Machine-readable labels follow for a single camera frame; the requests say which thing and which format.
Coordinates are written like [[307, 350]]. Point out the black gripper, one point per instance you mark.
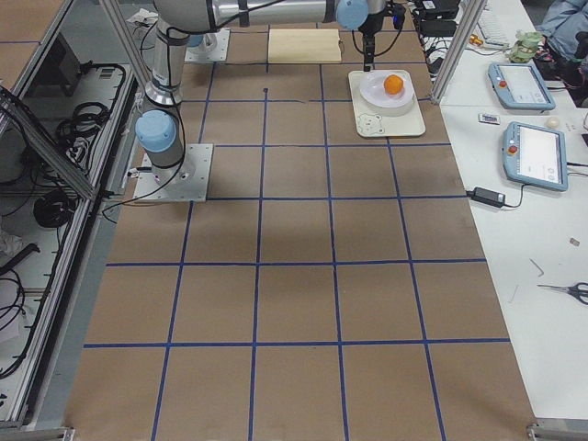
[[367, 27]]

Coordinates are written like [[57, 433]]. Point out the orange fruit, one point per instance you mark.
[[393, 84]]

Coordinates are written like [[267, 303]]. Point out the white round plate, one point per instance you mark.
[[372, 91]]

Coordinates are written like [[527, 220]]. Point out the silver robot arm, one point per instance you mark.
[[177, 21]]

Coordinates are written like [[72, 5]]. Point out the cream bear tray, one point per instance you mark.
[[380, 114]]

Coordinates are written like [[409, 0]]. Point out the wooden cutting board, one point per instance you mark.
[[305, 45]]

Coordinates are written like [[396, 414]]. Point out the white keyboard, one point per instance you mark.
[[491, 30]]

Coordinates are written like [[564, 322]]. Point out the small white card box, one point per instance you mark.
[[489, 119]]

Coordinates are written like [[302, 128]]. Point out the upper blue teach pendant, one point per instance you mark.
[[520, 86]]

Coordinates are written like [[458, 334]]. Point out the blue teach pendant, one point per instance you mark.
[[535, 156], [520, 86]]

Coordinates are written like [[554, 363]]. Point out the lower blue teach pendant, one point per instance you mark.
[[535, 156]]

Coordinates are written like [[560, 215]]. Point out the black power adapter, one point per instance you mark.
[[487, 197]]

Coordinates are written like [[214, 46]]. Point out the small cream ball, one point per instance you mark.
[[552, 123]]

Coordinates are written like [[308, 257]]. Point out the person in blue jacket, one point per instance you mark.
[[562, 22]]

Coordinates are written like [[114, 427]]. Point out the hex key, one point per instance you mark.
[[539, 269]]

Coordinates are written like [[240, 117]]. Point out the black scissors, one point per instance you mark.
[[578, 291]]

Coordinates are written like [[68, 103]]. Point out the aluminium frame post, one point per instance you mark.
[[469, 19]]

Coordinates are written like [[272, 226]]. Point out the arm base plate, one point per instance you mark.
[[208, 48], [188, 182]]

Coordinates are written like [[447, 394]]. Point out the control cabinet with cables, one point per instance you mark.
[[67, 85]]

